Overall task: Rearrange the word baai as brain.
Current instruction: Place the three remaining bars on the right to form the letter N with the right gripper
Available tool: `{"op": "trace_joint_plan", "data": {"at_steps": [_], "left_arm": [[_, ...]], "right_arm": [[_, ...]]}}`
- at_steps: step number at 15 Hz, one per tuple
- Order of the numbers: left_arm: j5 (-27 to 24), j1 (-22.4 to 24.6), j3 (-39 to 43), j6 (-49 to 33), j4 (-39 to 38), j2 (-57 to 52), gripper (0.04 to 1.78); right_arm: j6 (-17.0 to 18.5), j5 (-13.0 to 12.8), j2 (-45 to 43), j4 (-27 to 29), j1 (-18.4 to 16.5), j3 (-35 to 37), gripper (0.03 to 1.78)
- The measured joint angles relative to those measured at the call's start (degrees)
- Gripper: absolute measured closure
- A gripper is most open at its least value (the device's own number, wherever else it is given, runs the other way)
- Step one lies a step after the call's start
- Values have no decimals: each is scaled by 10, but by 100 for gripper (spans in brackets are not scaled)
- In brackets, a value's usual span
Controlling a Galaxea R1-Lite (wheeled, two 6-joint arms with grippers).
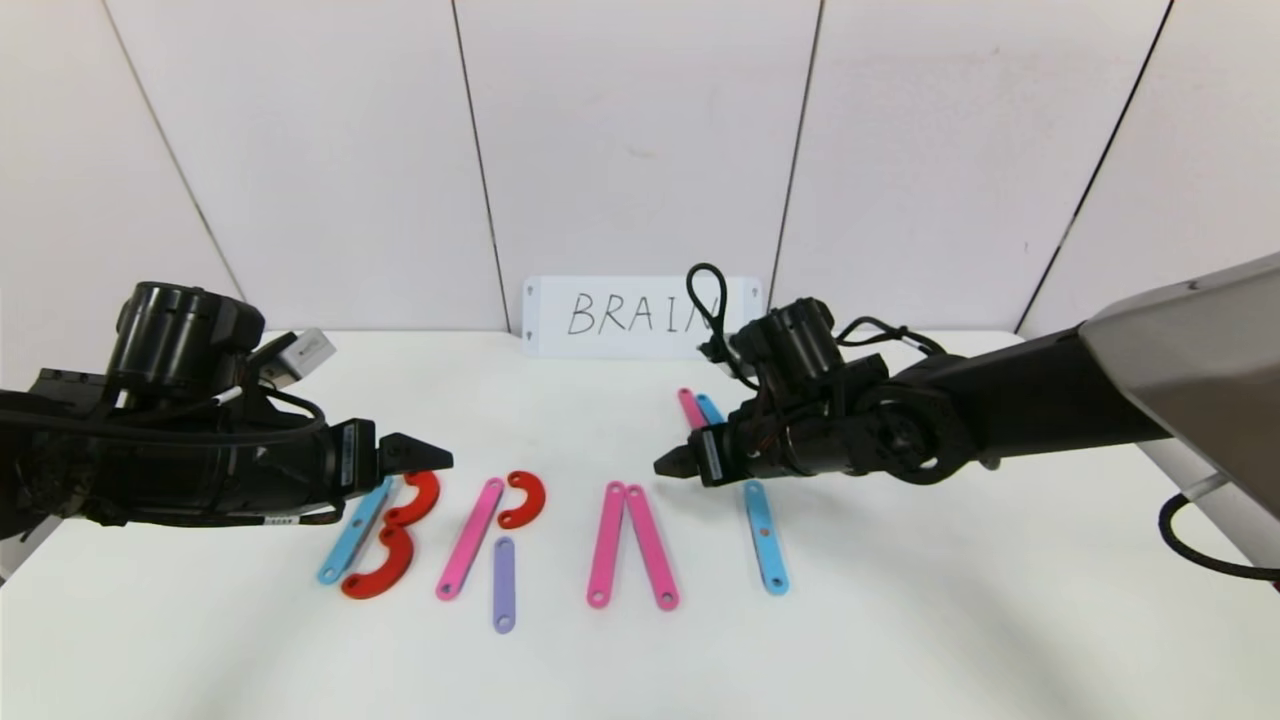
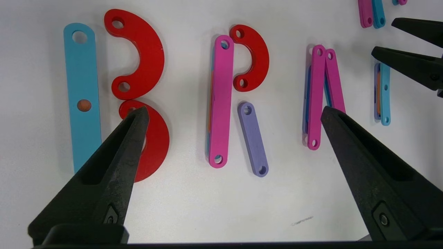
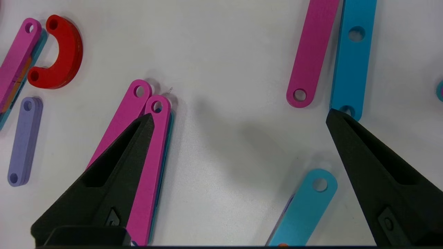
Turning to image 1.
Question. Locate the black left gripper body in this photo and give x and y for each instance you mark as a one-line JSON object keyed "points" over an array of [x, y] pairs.
{"points": [[356, 456]]}

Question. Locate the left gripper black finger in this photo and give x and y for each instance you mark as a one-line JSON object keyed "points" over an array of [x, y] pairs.
{"points": [[410, 438], [415, 460]]}

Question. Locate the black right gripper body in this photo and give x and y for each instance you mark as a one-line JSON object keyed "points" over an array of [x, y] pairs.
{"points": [[711, 456]]}

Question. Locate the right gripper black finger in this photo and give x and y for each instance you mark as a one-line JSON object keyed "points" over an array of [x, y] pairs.
{"points": [[685, 465], [695, 447]]}

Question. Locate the pink bar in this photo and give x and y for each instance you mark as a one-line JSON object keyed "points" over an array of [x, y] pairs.
{"points": [[470, 540], [690, 405], [606, 545], [650, 545]]}

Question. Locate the light blue bar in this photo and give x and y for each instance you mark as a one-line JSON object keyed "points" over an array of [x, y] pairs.
{"points": [[710, 405], [765, 538], [345, 545]]}

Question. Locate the small red curved piece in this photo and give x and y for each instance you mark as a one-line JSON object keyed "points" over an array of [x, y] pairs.
{"points": [[535, 495]]}

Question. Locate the short purple bar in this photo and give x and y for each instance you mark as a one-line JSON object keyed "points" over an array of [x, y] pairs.
{"points": [[504, 585]]}

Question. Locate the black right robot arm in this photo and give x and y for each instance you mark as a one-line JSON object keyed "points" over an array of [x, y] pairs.
{"points": [[1050, 400]]}

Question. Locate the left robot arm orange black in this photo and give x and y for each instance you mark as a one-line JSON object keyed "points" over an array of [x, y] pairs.
{"points": [[170, 340]]}

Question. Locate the white BRAIN word card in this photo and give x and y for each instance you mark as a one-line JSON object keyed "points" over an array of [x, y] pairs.
{"points": [[610, 343]]}

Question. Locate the large red curved piece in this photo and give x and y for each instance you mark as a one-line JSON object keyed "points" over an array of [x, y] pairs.
{"points": [[398, 565], [428, 497]]}

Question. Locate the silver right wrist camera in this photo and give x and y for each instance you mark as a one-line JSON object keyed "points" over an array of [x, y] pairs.
{"points": [[718, 350]]}

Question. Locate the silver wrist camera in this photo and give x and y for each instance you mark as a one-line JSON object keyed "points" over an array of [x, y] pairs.
{"points": [[718, 350], [305, 355]]}

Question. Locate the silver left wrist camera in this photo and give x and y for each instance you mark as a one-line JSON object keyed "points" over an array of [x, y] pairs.
{"points": [[305, 355]]}

